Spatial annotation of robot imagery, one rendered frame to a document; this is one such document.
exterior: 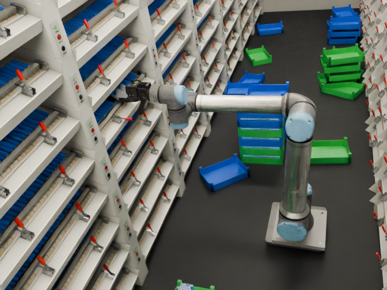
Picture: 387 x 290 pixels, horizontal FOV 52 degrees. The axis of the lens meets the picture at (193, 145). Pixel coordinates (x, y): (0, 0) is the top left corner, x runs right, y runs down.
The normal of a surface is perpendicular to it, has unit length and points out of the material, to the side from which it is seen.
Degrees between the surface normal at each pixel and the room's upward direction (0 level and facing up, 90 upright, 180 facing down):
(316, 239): 2
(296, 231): 93
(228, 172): 0
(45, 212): 21
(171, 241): 0
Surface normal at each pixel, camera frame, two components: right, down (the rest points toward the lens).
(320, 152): -0.14, -0.79
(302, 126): -0.32, 0.46
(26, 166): 0.20, -0.72
